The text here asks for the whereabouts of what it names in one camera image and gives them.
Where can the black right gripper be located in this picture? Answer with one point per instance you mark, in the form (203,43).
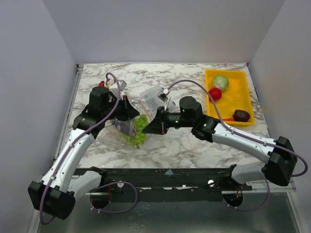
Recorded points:
(163,121)

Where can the yellow plastic bin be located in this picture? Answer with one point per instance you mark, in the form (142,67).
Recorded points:
(236,96)

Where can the purple eggplant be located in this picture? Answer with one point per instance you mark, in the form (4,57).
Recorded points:
(123,126)

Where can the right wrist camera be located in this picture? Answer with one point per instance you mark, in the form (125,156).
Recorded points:
(164,96)

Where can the green cabbage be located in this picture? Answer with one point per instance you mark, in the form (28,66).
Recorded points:
(220,82)

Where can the dark red beet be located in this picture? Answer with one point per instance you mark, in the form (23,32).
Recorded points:
(241,116)

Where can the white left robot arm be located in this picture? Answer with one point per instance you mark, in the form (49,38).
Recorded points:
(56,193)

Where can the clear zip top bag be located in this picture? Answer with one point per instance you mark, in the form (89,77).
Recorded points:
(117,138)

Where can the clear plastic screw box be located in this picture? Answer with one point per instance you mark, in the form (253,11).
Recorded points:
(152,102)

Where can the green grapes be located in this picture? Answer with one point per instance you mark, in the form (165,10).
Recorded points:
(136,137)

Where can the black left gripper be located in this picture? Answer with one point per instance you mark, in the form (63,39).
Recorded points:
(129,112)

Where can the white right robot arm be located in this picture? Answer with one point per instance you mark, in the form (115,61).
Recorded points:
(276,161)

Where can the orange carrot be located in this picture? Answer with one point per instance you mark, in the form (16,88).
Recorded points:
(228,119)

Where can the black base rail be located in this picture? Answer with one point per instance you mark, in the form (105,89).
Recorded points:
(164,185)

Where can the red tomato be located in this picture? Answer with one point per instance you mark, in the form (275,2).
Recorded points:
(215,93)

